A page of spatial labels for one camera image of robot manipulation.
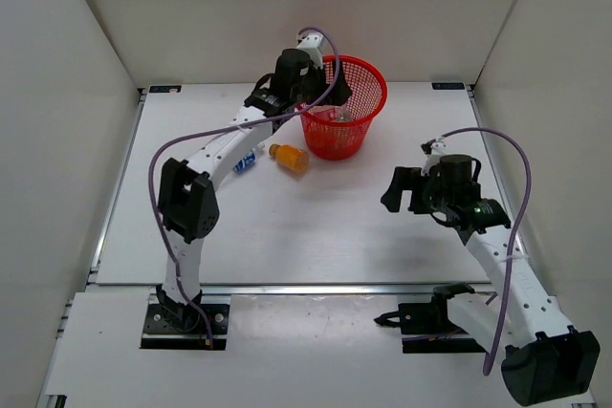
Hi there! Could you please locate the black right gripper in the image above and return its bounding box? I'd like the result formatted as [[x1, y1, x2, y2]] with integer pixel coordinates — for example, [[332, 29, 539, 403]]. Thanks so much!
[[381, 167, 452, 215]]

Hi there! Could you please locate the clear plastic bottle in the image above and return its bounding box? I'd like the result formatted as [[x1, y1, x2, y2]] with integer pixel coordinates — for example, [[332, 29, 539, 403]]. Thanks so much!
[[313, 106, 354, 123]]

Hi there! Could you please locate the orange juice bottle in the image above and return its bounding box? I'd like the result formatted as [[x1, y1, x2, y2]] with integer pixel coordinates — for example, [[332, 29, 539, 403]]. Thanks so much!
[[269, 143, 310, 174]]

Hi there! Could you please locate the blue label clear bottle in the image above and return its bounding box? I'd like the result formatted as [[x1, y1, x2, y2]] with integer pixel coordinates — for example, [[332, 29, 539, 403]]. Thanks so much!
[[233, 142, 265, 174]]

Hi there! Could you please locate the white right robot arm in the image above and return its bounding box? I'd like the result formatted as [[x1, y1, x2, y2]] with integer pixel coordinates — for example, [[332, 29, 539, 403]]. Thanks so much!
[[381, 155, 601, 406]]

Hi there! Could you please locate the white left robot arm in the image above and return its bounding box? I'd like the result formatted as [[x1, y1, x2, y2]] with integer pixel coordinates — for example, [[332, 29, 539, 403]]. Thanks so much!
[[149, 46, 352, 332]]

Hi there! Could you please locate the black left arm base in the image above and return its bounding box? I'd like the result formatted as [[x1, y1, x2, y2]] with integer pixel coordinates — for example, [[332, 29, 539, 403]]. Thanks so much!
[[140, 285, 230, 351]]

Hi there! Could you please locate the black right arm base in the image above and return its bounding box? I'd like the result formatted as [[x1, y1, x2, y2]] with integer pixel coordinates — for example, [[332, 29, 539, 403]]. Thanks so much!
[[374, 283, 484, 354]]

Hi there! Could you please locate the red mesh bin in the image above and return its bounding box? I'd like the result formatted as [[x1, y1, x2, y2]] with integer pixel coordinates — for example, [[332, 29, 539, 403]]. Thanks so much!
[[300, 55, 387, 161]]

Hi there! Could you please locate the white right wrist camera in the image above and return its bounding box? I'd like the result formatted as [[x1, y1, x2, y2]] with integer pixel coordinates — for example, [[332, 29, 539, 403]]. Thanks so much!
[[421, 138, 448, 176]]

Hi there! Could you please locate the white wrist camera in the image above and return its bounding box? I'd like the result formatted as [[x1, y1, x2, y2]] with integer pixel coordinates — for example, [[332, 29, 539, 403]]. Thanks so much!
[[296, 32, 325, 69], [421, 138, 448, 176]]

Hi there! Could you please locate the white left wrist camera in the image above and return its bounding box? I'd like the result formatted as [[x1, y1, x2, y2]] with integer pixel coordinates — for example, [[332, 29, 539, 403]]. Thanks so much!
[[296, 32, 325, 69]]

